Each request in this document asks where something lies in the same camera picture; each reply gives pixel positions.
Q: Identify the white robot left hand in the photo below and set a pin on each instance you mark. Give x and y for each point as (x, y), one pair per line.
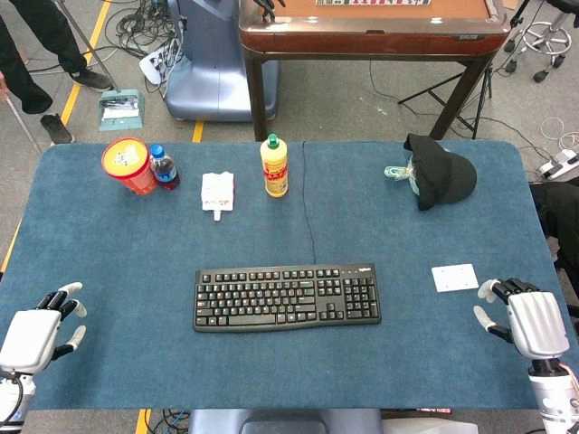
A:
(29, 339)

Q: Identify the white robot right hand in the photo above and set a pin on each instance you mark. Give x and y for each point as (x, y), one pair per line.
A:
(538, 323)

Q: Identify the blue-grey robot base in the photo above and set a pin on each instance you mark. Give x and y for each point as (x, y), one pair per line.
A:
(212, 68)

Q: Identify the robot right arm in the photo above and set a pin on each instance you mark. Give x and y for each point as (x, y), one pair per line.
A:
(554, 398)

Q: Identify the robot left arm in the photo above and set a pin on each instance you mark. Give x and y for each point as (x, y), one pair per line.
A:
(11, 400)

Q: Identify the grey own robot base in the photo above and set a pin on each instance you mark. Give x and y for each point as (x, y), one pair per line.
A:
(285, 422)

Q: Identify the black computer keyboard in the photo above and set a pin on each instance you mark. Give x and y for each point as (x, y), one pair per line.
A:
(285, 298)

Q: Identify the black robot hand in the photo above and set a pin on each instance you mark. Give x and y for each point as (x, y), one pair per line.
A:
(268, 8)

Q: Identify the white card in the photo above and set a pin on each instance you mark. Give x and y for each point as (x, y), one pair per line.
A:
(454, 278)

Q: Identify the black bag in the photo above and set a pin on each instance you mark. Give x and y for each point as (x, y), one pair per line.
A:
(558, 212)

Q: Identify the blue felt table cloth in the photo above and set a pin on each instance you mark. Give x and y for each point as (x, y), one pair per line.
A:
(135, 244)

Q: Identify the white grey power strip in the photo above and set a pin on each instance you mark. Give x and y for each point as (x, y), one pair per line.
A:
(558, 163)

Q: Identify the black baseball cap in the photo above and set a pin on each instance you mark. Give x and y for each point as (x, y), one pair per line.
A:
(445, 174)

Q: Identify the red snack tub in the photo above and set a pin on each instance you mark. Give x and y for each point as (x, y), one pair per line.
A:
(129, 165)

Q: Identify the cola bottle blue cap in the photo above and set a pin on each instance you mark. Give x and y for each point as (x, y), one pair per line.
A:
(165, 172)

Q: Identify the white stick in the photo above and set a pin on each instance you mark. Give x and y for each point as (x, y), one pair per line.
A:
(20, 119)

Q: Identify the white spouted pouch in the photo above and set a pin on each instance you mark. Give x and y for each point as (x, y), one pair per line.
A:
(217, 192)

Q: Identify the black wheeled stool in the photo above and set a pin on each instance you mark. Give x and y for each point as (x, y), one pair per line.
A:
(545, 38)

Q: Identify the yellow bottle green cap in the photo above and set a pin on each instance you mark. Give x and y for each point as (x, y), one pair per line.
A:
(274, 172)

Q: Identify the person in black clothes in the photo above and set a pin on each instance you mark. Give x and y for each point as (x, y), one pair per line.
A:
(40, 27)

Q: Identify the brown mahjong table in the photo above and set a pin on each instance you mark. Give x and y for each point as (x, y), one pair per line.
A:
(371, 31)

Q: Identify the row of mahjong tiles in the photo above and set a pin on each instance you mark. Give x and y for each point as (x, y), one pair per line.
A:
(371, 2)

